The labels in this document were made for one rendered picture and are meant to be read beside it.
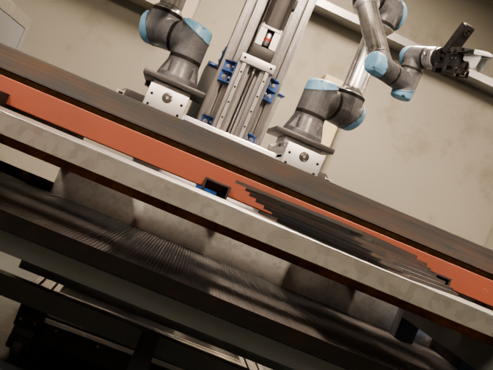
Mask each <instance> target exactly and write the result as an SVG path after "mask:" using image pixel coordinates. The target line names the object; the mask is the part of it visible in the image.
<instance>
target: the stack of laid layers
mask: <svg viewBox="0 0 493 370"><path fill-rule="evenodd" d="M0 68H2V69H4V70H7V71H9V72H11V73H14V74H16V75H18V76H21V77H23V78H25V79H28V80H30V81H33V82H35V83H38V84H40V85H43V86H44V87H47V88H49V89H52V90H54V91H57V92H58V93H61V94H63V95H66V96H68V97H71V98H74V99H76V100H77V101H80V102H83V103H85V104H88V105H90V106H93V107H95V108H97V109H99V110H102V111H104V112H107V113H109V114H111V115H114V116H116V117H119V118H121V119H123V120H126V121H128V122H130V123H133V124H135V125H137V126H140V127H143V128H145V129H147V130H149V131H152V132H154V133H157V134H159V135H161V136H163V137H166V138H168V139H171V140H174V141H176V142H179V143H180V144H182V145H185V146H188V147H190V148H193V149H195V150H198V151H199V152H202V153H204V154H207V155H209V156H212V157H214V158H216V159H219V160H221V161H223V162H226V163H228V164H231V165H233V166H235V167H238V168H240V169H242V170H245V171H247V172H249V173H252V174H254V175H257V176H259V177H261V178H264V179H266V180H268V181H271V182H273V183H276V184H279V185H280V186H283V187H285V188H287V189H290V190H293V191H295V192H298V193H299V194H302V195H304V196H307V197H309V198H312V199H313V200H317V201H318V202H321V203H324V204H326V205H328V206H331V207H332V208H336V209H338V210H340V211H343V212H345V213H347V214H350V215H352V216H354V217H357V218H359V219H361V220H364V221H366V222H369V223H371V224H373V225H376V226H378V227H380V228H383V229H385V230H387V231H390V232H393V233H395V234H398V235H399V236H402V237H404V238H407V239H409V240H412V241H413V242H417V243H418V244H421V245H423V246H426V247H429V248H431V249H432V250H436V251H438V252H440V253H443V254H445V255H448V256H450V257H452V258H454V259H457V260H459V261H462V262H464V263H466V264H469V265H471V266H474V267H476V268H478V269H481V270H483V271H485V272H488V273H490V274H492V275H493V251H492V250H489V249H487V248H485V247H482V246H480V245H478V244H475V243H473V242H470V241H468V240H466V239H463V238H461V237H459V236H456V235H454V234H452V233H449V232H447V231H444V230H442V229H440V228H437V227H435V226H433V225H429V224H428V223H426V222H423V221H421V220H418V219H416V218H414V217H410V216H409V215H407V214H404V213H402V212H399V211H396V210H395V209H393V208H390V207H388V206H385V205H382V204H380V203H377V202H376V201H374V200H371V199H369V198H366V197H363V196H361V195H358V194H357V193H355V192H352V191H349V190H347V189H344V188H343V187H341V186H338V185H335V184H333V183H330V182H328V181H325V180H324V179H321V178H319V177H316V176H314V175H311V174H309V173H306V172H305V171H302V170H300V169H297V168H295V167H292V166H290V165H288V164H286V163H283V162H281V161H278V160H276V159H273V158H271V157H269V156H267V155H264V154H262V153H259V152H257V151H255V150H253V149H250V148H248V147H245V146H243V145H240V144H238V143H236V142H234V141H231V140H229V139H226V138H224V137H221V136H219V135H217V134H214V133H212V132H210V131H207V130H205V129H203V128H200V127H198V126H195V125H193V124H191V123H188V122H186V121H184V120H181V119H179V118H177V117H174V116H172V115H169V114H167V113H165V112H162V111H160V110H158V109H155V108H153V107H151V106H148V105H146V104H143V103H141V102H139V101H136V100H134V99H132V98H129V97H127V96H125V95H122V94H119V93H118V92H115V91H113V90H110V89H108V88H106V87H103V86H100V85H99V84H96V83H94V82H92V81H89V80H86V79H84V78H82V77H80V76H77V75H75V74H72V73H70V72H67V71H66V70H63V69H61V68H58V67H56V66H53V65H51V64H48V63H47V62H44V61H42V60H39V59H37V58H34V57H32V56H29V55H28V54H25V53H23V52H20V51H18V50H15V49H14V48H10V47H9V46H6V45H4V44H1V43H0Z"/></svg>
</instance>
